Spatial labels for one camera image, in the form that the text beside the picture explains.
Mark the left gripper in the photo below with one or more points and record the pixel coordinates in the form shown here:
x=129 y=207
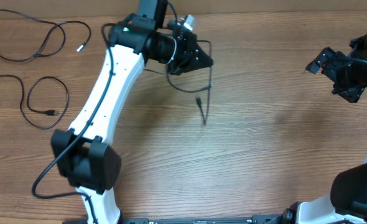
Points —
x=191 y=50

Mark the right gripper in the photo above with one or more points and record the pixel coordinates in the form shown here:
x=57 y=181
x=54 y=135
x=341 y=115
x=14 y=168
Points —
x=353 y=93

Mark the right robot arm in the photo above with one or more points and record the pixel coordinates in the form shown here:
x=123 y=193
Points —
x=346 y=201

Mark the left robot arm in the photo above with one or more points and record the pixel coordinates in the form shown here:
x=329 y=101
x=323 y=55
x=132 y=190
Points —
x=83 y=153

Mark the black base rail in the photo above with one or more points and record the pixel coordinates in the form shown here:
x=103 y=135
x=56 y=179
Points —
x=255 y=219

